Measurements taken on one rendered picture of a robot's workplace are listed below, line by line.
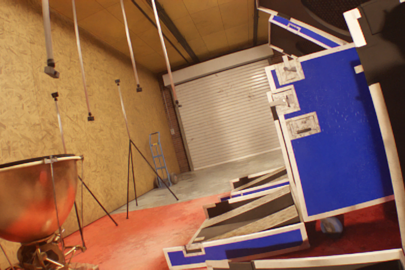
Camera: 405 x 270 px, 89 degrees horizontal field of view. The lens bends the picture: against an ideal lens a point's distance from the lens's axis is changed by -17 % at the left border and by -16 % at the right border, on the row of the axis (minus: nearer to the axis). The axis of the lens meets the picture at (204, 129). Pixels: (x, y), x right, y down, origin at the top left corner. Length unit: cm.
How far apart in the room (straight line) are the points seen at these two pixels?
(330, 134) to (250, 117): 598
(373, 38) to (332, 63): 45
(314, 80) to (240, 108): 598
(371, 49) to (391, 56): 7
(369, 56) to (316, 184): 67
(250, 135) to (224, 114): 95
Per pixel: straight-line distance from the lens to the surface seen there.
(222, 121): 718
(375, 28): 89
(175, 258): 151
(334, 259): 101
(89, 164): 380
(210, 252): 142
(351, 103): 129
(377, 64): 86
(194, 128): 730
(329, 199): 130
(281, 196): 189
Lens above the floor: 67
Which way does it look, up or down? 4 degrees up
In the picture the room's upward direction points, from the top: 15 degrees counter-clockwise
